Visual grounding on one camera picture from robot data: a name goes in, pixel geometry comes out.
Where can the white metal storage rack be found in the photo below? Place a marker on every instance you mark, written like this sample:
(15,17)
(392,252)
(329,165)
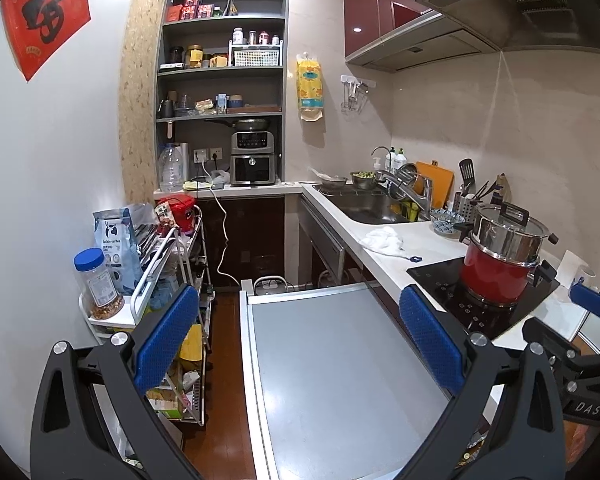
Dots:
(127,316)

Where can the glass pot lid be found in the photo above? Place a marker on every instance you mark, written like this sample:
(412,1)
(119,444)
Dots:
(406,175)

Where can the wall hook rack with spoons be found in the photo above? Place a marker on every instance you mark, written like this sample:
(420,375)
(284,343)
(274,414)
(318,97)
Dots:
(352,92)

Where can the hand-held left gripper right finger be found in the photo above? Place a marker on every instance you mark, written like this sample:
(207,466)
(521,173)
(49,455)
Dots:
(430,340)

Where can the yellow plastic bag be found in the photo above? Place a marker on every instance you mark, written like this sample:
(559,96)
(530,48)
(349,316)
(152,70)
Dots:
(192,345)

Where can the grey air fryer oven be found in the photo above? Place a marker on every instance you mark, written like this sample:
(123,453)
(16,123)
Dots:
(252,167)

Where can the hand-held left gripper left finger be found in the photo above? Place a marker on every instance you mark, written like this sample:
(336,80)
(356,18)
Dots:
(167,335)

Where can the white pump dispenser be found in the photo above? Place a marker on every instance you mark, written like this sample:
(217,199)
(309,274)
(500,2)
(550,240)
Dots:
(377,164)

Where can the black induction cooktop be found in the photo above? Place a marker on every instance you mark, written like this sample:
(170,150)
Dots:
(445,280)

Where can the grey wall shelf unit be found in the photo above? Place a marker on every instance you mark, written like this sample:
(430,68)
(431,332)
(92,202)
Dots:
(220,72)

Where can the red plastic container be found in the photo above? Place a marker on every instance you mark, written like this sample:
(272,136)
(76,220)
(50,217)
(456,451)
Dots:
(182,212)

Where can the steel range hood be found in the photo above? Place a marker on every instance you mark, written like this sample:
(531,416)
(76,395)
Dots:
(505,5)

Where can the white soap bottle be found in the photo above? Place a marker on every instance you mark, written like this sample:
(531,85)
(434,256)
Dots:
(390,160)
(401,159)

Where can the red pot with steel lid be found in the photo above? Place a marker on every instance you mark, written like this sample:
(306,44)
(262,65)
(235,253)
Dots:
(505,235)

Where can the blue patterned bowl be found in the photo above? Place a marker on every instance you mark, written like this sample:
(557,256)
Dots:
(447,222)

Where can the steel utensil holder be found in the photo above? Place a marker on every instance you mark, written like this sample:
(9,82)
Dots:
(465,205)

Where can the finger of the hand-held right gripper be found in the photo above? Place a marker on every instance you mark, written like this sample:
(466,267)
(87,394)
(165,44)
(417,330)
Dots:
(545,335)
(587,300)

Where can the wall socket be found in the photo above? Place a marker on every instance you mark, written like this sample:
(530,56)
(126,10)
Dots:
(215,153)
(200,155)

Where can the white plastic bag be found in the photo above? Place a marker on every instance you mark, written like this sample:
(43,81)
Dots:
(219,179)

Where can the chrome kitchen faucet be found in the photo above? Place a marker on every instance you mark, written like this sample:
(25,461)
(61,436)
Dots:
(420,192)

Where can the white cloth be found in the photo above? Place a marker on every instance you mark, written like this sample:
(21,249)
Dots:
(382,240)

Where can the blue coffee bag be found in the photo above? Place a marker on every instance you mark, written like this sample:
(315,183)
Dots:
(112,250)

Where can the white paper card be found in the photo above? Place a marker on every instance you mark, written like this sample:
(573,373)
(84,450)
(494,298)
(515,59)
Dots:
(572,265)

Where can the plastic jar with blue lid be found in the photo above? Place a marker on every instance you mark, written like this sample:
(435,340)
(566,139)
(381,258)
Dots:
(97,285)

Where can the yellow hanging packet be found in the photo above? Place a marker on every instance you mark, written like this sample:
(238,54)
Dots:
(310,85)

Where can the black slotted spatula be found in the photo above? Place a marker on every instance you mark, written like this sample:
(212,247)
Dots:
(466,170)

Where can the red wall cabinet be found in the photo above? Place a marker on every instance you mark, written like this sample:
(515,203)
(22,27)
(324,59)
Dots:
(375,5)

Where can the orange cutting board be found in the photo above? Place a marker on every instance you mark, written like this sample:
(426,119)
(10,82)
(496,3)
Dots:
(437,185)

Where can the steel bowl with greens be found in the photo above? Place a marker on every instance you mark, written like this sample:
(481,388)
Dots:
(364,180)

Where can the large clear water bottle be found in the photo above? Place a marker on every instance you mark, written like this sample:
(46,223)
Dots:
(172,170)

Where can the stainless steel sink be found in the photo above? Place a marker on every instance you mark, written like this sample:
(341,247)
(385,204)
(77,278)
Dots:
(365,207)

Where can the white plastic basket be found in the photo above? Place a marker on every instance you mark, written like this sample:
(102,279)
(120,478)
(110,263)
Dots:
(255,56)

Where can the red wall poster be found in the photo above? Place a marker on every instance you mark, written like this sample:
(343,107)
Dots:
(45,15)

